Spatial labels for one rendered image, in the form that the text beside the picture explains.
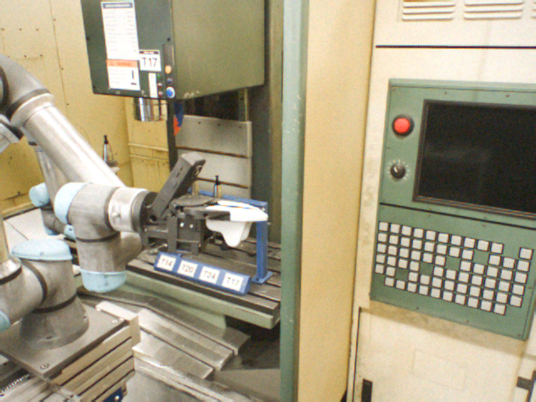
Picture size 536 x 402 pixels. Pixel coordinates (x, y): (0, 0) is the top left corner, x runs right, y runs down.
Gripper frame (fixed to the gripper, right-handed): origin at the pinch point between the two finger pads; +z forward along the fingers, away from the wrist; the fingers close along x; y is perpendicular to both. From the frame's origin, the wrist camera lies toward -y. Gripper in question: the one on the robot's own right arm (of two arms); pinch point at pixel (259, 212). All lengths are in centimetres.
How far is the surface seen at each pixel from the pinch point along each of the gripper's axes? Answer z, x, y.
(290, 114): -3.5, -30.2, -14.2
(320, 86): 0.7, -39.7, -20.2
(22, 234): -177, -132, 61
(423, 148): 25, -69, -6
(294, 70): -2.8, -28.9, -22.8
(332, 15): 2, -43, -35
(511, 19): 41, -65, -38
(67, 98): -180, -176, -12
